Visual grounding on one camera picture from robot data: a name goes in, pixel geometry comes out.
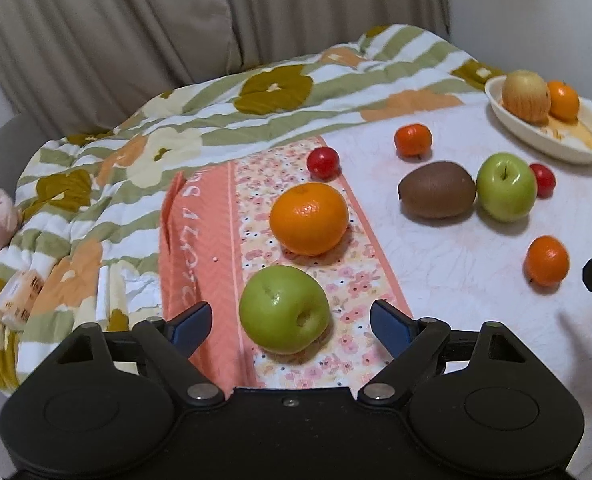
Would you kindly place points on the peach floral bedsheet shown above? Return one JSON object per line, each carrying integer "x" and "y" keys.
{"x": 196, "y": 240}

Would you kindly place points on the red cherry tomato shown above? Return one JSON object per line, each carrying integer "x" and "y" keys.
{"x": 545, "y": 180}
{"x": 322, "y": 162}

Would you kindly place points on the brown kiwi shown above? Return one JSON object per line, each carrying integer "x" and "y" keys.
{"x": 436, "y": 190}

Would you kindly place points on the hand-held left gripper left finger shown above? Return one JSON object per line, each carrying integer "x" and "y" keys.
{"x": 192, "y": 324}

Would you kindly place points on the grey upholstered bed frame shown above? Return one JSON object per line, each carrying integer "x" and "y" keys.
{"x": 1, "y": 140}

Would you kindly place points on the beige curtain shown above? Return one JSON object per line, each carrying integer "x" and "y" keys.
{"x": 326, "y": 5}
{"x": 86, "y": 35}

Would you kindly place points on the striped floral quilt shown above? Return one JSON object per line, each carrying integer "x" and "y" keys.
{"x": 141, "y": 160}

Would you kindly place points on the small tangerine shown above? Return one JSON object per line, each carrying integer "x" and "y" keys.
{"x": 413, "y": 140}
{"x": 547, "y": 260}

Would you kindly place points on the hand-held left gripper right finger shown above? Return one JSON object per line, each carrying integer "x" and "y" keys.
{"x": 390, "y": 327}

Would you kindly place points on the tissue packet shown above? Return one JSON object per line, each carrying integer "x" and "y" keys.
{"x": 20, "y": 300}

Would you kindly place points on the large orange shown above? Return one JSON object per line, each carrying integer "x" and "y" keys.
{"x": 308, "y": 217}

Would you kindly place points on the medium orange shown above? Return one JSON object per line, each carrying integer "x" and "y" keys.
{"x": 565, "y": 101}

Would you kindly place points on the white oval bowl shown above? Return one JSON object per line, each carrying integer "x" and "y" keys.
{"x": 536, "y": 141}

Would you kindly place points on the green apple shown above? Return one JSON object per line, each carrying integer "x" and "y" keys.
{"x": 506, "y": 187}
{"x": 283, "y": 310}

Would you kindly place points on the yellow red apple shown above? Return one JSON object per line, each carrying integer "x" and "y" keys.
{"x": 525, "y": 96}

